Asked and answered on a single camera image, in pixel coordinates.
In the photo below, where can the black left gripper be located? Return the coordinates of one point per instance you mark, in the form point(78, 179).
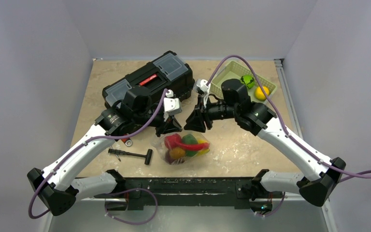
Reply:
point(171, 125)

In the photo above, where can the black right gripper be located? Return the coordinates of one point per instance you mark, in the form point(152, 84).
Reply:
point(206, 116)

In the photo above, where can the red toy apple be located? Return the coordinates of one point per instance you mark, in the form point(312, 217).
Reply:
point(172, 141)

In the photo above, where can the green toy pepper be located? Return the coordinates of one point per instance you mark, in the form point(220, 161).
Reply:
point(189, 139)

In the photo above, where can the clear zip top bag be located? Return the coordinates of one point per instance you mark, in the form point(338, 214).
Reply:
point(158, 144)

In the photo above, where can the red toy chili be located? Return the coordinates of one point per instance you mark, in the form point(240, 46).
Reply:
point(190, 147)

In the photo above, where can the orange toy fruit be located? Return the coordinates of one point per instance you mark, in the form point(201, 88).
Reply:
point(177, 153)

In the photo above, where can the yellow toy banana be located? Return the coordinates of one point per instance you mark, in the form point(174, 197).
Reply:
point(205, 148)

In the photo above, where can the dark red toy fruit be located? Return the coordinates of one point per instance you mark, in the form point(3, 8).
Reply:
point(168, 158)

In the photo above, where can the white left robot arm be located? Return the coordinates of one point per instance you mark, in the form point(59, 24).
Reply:
point(58, 185)

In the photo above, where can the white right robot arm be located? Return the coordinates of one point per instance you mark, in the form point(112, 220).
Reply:
point(319, 174)

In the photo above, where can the black rubber mallet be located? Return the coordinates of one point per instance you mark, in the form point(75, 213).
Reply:
point(147, 157)

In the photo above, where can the red adjustable wrench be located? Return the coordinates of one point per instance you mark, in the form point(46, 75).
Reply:
point(128, 142)

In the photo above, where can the black plastic toolbox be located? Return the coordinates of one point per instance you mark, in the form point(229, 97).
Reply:
point(166, 71)

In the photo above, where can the green plastic basket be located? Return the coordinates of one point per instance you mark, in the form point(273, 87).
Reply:
point(232, 70)

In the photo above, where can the green toy ball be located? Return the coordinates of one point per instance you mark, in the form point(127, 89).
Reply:
point(248, 80)

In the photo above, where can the yellow toy lemon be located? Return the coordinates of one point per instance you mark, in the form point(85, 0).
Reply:
point(261, 93)

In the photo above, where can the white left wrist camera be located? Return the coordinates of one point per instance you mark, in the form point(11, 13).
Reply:
point(171, 104)

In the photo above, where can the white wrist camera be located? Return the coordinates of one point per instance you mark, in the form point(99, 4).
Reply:
point(202, 87)
point(171, 104)

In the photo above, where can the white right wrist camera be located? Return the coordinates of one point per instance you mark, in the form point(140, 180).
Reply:
point(202, 87)

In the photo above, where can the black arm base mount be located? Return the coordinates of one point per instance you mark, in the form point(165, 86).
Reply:
point(236, 192)

